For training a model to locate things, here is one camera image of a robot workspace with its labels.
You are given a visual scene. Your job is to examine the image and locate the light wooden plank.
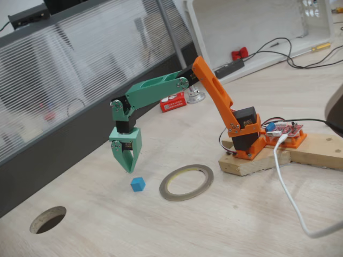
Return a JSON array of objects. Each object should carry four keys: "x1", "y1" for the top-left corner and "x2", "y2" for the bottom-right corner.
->
[{"x1": 288, "y1": 133, "x2": 343, "y2": 171}]

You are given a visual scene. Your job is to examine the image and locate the thin black cable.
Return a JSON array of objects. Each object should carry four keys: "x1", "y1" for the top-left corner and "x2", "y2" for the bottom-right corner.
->
[{"x1": 242, "y1": 37, "x2": 343, "y2": 70}]

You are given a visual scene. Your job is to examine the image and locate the black electronics box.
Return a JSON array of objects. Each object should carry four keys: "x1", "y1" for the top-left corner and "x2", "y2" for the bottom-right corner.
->
[{"x1": 7, "y1": 4, "x2": 51, "y2": 29}]

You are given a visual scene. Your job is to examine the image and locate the black power strip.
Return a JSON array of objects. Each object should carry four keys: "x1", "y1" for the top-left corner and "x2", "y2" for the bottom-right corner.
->
[{"x1": 214, "y1": 58, "x2": 246, "y2": 80}]

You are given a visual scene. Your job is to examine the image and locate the red white black servo wires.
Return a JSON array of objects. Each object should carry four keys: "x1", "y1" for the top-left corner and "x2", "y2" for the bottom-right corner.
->
[{"x1": 219, "y1": 127, "x2": 238, "y2": 156}]

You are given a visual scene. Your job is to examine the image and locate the grey ring of tape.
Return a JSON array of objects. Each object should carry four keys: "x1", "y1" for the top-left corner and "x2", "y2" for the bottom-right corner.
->
[{"x1": 159, "y1": 164, "x2": 214, "y2": 201}]

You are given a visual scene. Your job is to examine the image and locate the blue cube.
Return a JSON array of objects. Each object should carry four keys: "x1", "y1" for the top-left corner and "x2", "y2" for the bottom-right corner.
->
[{"x1": 130, "y1": 176, "x2": 146, "y2": 192}]

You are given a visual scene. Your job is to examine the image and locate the wooden base block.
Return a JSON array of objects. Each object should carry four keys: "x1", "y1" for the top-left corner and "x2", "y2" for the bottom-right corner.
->
[{"x1": 218, "y1": 139, "x2": 292, "y2": 177}]

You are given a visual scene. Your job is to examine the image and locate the white plastic crate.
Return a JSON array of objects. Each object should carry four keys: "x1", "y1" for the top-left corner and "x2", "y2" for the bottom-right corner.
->
[{"x1": 183, "y1": 0, "x2": 335, "y2": 86}]

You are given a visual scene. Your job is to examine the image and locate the red clamp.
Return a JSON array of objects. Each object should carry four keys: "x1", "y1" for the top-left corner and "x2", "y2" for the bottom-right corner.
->
[{"x1": 231, "y1": 47, "x2": 249, "y2": 61}]

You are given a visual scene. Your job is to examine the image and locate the silver metal coupling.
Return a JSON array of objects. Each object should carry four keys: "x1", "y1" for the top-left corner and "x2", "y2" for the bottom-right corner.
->
[{"x1": 187, "y1": 86, "x2": 206, "y2": 104}]

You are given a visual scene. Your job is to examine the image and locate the small red box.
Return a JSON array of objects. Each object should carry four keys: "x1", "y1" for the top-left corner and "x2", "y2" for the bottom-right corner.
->
[{"x1": 160, "y1": 92, "x2": 188, "y2": 114}]

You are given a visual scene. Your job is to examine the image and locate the grey desk divider panel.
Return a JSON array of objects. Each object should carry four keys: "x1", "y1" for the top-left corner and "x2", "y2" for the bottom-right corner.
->
[{"x1": 0, "y1": 0, "x2": 204, "y2": 219}]

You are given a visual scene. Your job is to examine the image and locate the red controller board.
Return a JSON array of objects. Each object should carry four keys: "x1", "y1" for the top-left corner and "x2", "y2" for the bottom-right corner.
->
[{"x1": 264, "y1": 120, "x2": 308, "y2": 149}]

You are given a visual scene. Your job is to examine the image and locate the white usb cable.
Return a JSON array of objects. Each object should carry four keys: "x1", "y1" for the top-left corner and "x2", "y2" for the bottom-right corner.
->
[{"x1": 273, "y1": 133, "x2": 343, "y2": 239}]

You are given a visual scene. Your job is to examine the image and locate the black power cable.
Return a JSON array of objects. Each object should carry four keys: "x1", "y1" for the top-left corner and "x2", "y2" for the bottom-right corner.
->
[{"x1": 284, "y1": 118, "x2": 343, "y2": 136}]

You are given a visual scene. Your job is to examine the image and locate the yellow handled screwdriver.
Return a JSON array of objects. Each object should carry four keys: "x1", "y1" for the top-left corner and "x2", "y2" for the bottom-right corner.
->
[{"x1": 310, "y1": 42, "x2": 333, "y2": 51}]

